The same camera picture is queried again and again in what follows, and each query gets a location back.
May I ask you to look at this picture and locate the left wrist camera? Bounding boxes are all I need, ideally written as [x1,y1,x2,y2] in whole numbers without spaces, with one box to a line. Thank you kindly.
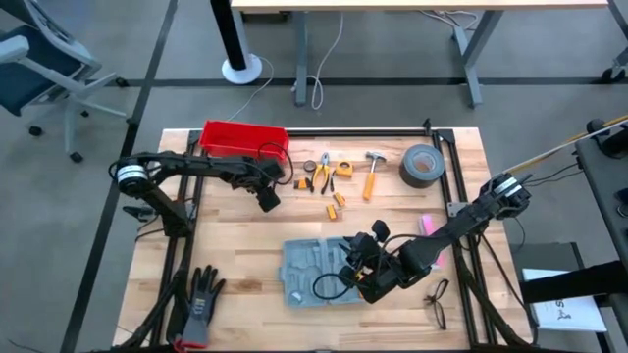
[259,159,286,183]

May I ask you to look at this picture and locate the black table clamp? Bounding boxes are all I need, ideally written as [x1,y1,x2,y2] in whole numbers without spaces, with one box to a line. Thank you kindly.
[122,204,156,221]

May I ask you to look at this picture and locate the black grey work glove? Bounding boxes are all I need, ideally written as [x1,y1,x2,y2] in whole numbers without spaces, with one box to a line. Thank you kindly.
[172,265,227,352]

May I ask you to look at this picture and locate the grey leg with black caster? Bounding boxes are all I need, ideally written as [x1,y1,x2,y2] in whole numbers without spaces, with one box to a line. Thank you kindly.
[599,0,628,85]

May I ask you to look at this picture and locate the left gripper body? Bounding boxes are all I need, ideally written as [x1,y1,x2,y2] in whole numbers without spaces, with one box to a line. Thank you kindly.
[242,169,283,214]

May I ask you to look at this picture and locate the red plastic bin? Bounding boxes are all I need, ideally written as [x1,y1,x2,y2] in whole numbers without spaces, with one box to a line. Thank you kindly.
[198,120,290,163]

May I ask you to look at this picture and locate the blue office chair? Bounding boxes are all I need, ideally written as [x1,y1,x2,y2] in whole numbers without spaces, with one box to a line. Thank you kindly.
[0,0,130,165]

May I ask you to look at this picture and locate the pole with white round base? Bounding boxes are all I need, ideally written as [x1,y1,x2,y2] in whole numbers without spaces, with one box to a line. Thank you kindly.
[208,0,264,86]

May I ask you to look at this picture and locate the white paper sheet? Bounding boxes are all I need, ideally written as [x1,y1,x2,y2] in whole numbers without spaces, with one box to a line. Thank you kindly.
[522,268,608,333]

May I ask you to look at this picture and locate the dark grey side table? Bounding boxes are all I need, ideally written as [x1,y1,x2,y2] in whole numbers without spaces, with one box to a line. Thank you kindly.
[573,136,628,353]

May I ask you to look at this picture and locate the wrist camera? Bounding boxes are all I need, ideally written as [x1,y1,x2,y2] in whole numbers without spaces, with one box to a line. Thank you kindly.
[348,232,380,260]
[259,159,286,183]

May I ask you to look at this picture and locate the thin white floor cable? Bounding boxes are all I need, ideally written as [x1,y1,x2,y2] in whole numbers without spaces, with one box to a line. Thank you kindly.
[228,56,276,122]

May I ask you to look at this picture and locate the grey duct tape roll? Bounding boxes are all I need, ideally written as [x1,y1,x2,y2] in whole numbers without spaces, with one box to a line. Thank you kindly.
[397,143,446,190]

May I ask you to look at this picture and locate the grey metal desk leg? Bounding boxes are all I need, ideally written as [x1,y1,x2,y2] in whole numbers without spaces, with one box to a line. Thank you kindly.
[292,12,310,108]
[450,9,504,109]

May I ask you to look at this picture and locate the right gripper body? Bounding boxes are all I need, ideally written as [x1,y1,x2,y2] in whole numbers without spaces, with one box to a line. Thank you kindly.
[337,219,403,306]

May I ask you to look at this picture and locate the pink white plastic tool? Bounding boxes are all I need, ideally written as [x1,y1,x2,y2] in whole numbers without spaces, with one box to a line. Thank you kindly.
[417,213,447,270]

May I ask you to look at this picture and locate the orange-handled pliers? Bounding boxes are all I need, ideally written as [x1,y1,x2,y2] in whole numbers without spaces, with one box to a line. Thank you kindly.
[309,151,333,196]

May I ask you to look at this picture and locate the yellow and white rod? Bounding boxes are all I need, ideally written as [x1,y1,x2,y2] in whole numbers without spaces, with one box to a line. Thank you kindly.
[502,115,628,176]

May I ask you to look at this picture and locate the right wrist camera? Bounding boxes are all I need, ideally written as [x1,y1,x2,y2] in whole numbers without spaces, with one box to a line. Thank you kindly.
[348,232,380,260]

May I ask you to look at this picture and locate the black right camera cable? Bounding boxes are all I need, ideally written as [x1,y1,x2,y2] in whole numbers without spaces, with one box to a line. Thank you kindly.
[312,272,357,301]

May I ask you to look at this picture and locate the white looped floor cable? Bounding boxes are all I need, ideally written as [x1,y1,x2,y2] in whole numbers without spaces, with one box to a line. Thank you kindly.
[291,14,344,112]

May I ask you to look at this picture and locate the black round device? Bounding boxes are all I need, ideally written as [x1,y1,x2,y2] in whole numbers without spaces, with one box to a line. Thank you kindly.
[586,117,628,159]

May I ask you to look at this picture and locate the black left camera cable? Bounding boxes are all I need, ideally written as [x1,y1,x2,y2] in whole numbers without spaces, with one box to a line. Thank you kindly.
[257,141,294,186]

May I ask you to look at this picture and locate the light wooden desk top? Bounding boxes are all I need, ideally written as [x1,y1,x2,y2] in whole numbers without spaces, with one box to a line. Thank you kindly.
[230,0,609,14]

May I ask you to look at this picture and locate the grey plastic tool case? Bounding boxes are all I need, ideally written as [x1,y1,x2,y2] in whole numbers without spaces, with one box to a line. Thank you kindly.
[279,236,367,309]

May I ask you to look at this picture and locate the black cable bundle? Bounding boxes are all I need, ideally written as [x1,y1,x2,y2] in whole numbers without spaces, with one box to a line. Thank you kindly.
[458,264,539,350]
[111,264,190,353]

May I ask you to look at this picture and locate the black beam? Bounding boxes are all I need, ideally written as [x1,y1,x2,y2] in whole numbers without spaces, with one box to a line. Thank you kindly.
[518,259,628,305]

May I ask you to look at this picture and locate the black camera cable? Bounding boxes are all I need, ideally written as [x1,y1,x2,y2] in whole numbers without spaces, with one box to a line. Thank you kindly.
[312,272,357,301]
[257,141,294,186]

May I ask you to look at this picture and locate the black-framed eyeglasses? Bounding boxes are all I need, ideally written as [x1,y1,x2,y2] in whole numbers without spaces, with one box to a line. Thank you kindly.
[424,278,450,331]

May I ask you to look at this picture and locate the orange-handled hammer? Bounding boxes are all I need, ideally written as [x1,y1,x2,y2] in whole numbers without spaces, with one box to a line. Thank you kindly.
[361,150,388,201]

